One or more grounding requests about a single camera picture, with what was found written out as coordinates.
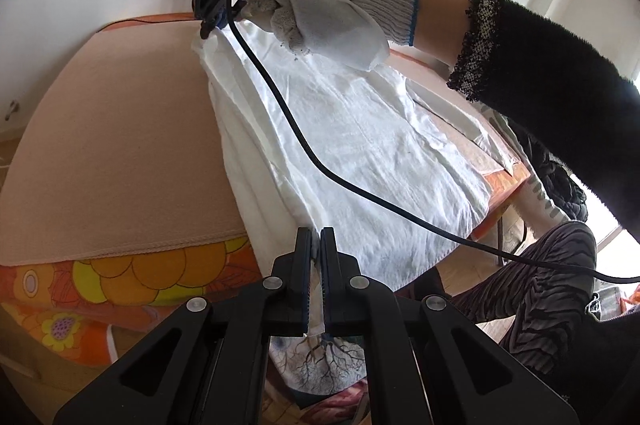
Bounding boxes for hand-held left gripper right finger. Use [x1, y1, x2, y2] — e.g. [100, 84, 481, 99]
[320, 227, 581, 425]

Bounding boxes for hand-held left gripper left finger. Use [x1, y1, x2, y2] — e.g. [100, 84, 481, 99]
[52, 227, 321, 425]

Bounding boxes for orange floral bed sheet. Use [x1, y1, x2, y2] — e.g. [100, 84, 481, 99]
[0, 12, 533, 368]

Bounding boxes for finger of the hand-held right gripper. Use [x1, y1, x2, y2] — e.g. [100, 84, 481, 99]
[199, 8, 227, 40]

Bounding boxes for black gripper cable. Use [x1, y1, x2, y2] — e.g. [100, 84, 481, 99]
[227, 0, 640, 283]

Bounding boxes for white shirt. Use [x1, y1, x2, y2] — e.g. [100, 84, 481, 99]
[192, 19, 493, 338]

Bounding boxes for person's leg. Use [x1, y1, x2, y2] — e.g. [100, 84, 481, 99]
[450, 220, 598, 376]

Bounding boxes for black knit garment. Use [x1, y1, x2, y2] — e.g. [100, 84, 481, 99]
[500, 115, 588, 223]

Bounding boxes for person's right forearm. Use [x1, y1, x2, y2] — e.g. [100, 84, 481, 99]
[412, 0, 640, 226]

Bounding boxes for tree print cloth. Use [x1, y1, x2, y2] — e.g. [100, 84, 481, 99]
[267, 335, 371, 411]

